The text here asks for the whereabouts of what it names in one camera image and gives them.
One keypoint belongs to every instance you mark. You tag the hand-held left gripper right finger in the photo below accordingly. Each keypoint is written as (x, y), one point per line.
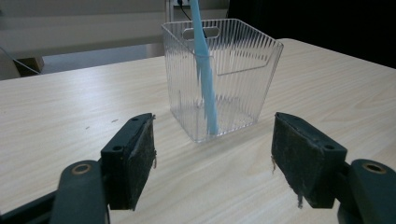
(305, 161)

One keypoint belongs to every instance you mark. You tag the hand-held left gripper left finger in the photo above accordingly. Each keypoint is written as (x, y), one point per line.
(130, 161)

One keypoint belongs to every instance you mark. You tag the clear ribbed plastic container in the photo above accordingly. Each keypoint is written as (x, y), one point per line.
(236, 77)

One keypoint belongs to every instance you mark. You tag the light blue toothbrush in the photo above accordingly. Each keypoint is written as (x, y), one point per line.
(205, 77)

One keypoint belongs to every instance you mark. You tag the dark curtain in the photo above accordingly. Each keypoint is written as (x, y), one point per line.
(311, 25)

